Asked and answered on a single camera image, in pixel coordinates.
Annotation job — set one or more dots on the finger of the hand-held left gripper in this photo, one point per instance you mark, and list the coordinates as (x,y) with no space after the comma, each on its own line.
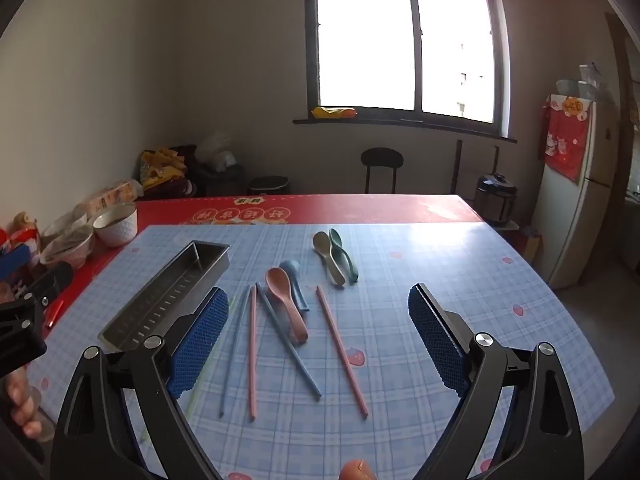
(14,262)
(50,282)

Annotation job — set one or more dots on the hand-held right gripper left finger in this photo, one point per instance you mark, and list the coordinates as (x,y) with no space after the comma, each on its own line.
(200,345)

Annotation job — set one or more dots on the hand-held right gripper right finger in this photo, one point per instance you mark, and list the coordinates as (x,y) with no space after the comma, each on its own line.
(437,340)

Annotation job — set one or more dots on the blue chopstick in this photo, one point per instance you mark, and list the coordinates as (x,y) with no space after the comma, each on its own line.
(287,340)
(234,350)

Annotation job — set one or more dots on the pink chopstick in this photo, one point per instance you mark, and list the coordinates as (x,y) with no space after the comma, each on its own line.
(342,355)
(252,355)

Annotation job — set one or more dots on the metal utensil tray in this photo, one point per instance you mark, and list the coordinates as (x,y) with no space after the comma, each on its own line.
(150,305)

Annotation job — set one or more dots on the pink spoon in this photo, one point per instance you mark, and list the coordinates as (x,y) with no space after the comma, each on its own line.
(280,282)

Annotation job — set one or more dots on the green spoon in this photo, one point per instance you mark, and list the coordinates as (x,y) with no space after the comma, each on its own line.
(350,266)

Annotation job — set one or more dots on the blue spoon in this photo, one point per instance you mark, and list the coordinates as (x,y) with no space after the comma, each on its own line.
(296,267)

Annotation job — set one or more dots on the beige spoon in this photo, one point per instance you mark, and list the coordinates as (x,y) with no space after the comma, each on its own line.
(321,242)

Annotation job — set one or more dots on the person's left hand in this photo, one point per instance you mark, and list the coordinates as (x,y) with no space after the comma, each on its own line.
(22,400)

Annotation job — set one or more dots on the person's right hand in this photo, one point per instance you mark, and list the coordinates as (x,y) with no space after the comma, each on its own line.
(356,471)

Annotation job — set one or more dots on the snack packets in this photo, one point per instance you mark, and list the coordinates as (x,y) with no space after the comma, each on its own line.
(20,237)

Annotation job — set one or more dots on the plastic-wrapped bowl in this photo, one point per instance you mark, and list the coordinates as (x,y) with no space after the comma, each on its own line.
(65,222)
(67,250)

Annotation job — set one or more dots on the blue plaid table mat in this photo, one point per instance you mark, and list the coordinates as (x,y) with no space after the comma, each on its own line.
(400,270)

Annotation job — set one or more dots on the white dimpled bowl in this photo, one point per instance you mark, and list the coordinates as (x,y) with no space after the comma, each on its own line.
(117,232)

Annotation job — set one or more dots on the orange tissue box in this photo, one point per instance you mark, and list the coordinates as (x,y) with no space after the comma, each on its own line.
(115,192)

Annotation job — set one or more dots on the cardboard box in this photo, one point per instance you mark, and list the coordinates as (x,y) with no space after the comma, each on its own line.
(531,247)

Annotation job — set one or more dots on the black rice cooker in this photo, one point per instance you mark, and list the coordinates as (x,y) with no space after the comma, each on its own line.
(495,200)

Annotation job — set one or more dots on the red printed tablecloth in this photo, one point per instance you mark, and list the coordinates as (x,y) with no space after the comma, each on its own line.
(350,207)

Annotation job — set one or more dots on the pile of clothes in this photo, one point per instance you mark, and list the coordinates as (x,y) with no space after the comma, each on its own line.
(162,170)

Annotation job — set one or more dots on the black trash bin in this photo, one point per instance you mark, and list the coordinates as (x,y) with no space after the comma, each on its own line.
(269,186)

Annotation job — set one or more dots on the white fridge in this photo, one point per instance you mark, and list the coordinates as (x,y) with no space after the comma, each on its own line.
(570,225)

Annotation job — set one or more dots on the black round stool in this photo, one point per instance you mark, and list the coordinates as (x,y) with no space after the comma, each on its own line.
(382,159)

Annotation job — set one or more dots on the clear plastic bag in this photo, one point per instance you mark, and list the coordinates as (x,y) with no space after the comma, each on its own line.
(217,147)

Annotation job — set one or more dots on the dark window sill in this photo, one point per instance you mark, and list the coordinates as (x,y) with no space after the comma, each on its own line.
(400,125)

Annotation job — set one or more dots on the red printed cloth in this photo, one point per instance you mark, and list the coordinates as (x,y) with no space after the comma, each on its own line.
(565,140)

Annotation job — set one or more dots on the yellow packet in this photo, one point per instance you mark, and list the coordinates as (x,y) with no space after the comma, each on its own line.
(334,112)

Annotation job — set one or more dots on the clear plastic containers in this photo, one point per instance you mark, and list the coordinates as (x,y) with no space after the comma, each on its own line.
(585,82)

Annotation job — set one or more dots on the window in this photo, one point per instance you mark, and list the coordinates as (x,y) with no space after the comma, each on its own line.
(400,35)

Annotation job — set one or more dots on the black folded frame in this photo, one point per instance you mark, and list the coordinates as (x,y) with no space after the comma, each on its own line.
(458,165)

